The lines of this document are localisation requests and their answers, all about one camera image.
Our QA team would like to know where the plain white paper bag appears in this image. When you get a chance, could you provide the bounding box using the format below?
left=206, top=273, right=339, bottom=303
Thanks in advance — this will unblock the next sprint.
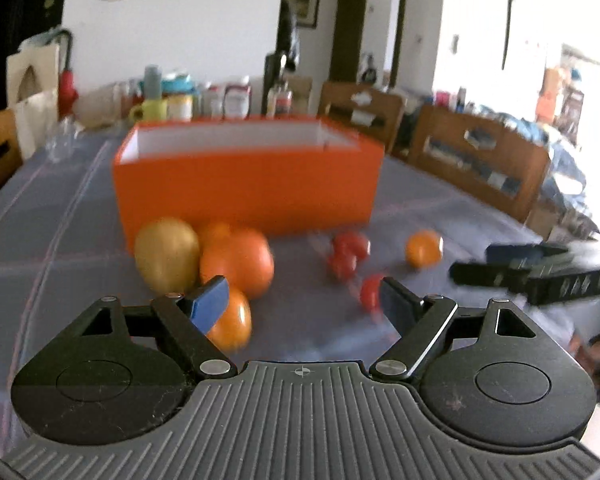
left=14, top=89, right=61, bottom=161

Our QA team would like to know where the yellow-green mug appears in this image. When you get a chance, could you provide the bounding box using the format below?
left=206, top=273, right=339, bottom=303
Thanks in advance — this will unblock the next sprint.
left=129, top=99, right=168, bottom=122

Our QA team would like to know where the red folded umbrella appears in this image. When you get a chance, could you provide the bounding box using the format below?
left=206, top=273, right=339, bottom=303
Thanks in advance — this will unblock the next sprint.
left=57, top=30, right=78, bottom=106

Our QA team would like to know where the clear glass mug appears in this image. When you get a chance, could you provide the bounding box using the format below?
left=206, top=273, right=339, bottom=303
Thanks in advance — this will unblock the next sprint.
left=47, top=117, right=83, bottom=161

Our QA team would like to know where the wooden chair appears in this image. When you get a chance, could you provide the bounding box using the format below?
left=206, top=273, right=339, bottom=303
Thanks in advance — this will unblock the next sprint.
left=319, top=81, right=406, bottom=153
left=409, top=105, right=551, bottom=223
left=0, top=110, right=23, bottom=206

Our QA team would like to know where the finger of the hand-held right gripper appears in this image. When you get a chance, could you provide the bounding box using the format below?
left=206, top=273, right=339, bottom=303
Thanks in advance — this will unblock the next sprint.
left=449, top=260, right=531, bottom=293
left=486, top=242, right=571, bottom=267

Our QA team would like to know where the purple vitamin bottle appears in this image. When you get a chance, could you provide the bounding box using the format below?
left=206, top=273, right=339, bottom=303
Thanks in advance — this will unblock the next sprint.
left=223, top=85, right=252, bottom=118

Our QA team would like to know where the small orange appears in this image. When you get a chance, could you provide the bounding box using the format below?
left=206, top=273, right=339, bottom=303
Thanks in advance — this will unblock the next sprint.
left=196, top=221, right=233, bottom=248
left=406, top=230, right=444, bottom=268

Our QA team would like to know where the red tomato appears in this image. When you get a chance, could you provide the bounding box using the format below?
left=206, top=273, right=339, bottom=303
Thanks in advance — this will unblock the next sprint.
left=332, top=232, right=371, bottom=261
left=328, top=252, right=358, bottom=278
left=360, top=274, right=387, bottom=311

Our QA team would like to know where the teal plastic container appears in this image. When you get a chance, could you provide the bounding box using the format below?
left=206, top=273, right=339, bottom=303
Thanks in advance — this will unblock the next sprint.
left=161, top=74, right=196, bottom=96

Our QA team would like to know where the white canister yellow lid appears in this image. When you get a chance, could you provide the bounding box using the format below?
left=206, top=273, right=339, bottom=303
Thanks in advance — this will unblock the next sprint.
left=167, top=94, right=195, bottom=121

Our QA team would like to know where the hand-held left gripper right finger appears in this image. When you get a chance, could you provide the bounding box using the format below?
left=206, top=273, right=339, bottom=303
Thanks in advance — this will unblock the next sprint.
left=369, top=276, right=568, bottom=382

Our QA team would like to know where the small white bottle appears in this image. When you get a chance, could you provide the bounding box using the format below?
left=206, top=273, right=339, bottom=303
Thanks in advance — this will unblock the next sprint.
left=202, top=85, right=223, bottom=117

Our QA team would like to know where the grey bottle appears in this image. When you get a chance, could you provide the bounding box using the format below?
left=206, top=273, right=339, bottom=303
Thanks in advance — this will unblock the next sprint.
left=144, top=65, right=161, bottom=101

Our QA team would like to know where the white paper bag with cutout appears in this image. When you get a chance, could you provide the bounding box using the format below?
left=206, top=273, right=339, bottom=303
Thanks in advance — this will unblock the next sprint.
left=6, top=42, right=61, bottom=106

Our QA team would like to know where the large orange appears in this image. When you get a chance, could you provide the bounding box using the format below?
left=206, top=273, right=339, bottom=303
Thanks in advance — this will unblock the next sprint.
left=200, top=227, right=275, bottom=301

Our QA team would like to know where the orange cardboard box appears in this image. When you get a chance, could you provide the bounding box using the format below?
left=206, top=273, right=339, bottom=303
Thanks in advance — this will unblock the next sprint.
left=111, top=115, right=385, bottom=253

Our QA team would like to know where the brown cardboard box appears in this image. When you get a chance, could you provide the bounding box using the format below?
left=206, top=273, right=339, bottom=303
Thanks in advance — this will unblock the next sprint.
left=285, top=76, right=313, bottom=113

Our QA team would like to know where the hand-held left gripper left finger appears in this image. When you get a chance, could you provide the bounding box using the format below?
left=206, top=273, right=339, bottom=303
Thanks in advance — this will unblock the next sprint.
left=37, top=275, right=238, bottom=381

